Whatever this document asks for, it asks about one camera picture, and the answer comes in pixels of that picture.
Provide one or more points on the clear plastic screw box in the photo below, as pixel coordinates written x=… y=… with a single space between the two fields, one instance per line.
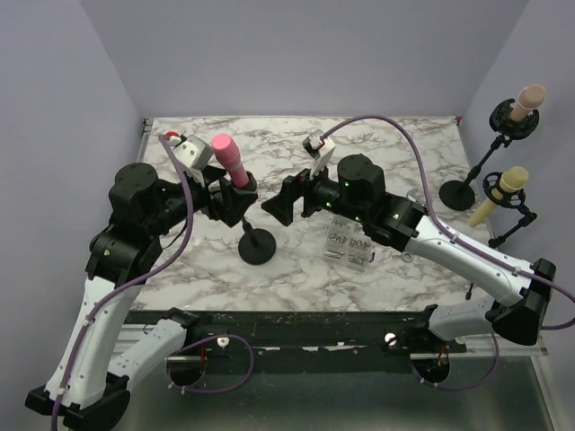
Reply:
x=346 y=244

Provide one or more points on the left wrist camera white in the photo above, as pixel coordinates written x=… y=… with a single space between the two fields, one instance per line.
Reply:
x=192 y=152

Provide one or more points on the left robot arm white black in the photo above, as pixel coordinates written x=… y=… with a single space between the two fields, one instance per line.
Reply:
x=91 y=388

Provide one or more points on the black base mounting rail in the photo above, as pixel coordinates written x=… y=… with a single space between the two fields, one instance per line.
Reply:
x=229 y=343

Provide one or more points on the black round-base microphone stand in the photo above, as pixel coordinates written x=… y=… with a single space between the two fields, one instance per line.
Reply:
x=256 y=246

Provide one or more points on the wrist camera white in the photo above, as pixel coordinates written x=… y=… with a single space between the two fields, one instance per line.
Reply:
x=320 y=149
x=192 y=152

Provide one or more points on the orange handled adjustable wrench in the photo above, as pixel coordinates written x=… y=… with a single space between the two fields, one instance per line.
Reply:
x=416 y=196

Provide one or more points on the beige pink toy microphone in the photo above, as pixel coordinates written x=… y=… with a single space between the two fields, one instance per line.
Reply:
x=529 y=99

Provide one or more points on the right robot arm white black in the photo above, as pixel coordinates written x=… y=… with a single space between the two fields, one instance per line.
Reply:
x=518 y=290

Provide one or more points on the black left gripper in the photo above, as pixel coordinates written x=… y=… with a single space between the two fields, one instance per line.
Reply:
x=234 y=202

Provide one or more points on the yellow toy microphone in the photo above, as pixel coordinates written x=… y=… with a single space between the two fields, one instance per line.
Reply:
x=502 y=189

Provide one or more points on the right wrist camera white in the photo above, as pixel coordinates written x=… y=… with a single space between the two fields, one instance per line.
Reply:
x=320 y=149

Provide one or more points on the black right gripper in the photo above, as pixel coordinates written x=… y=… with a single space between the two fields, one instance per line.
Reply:
x=281 y=205

